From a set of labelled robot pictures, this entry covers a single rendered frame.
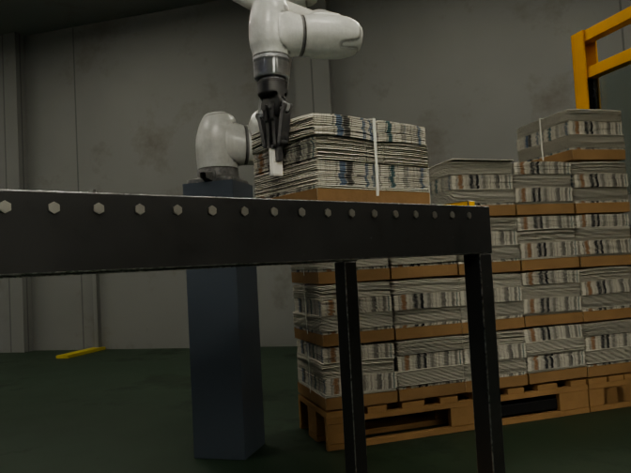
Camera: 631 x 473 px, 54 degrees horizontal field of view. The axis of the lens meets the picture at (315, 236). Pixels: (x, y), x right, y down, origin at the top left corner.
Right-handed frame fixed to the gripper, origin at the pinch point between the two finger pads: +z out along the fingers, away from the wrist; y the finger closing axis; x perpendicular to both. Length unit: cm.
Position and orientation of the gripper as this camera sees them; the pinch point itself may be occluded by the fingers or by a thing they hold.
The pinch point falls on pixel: (276, 162)
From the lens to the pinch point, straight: 153.0
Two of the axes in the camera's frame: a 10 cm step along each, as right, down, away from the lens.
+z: 0.5, 10.0, -0.5
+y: -6.3, 0.7, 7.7
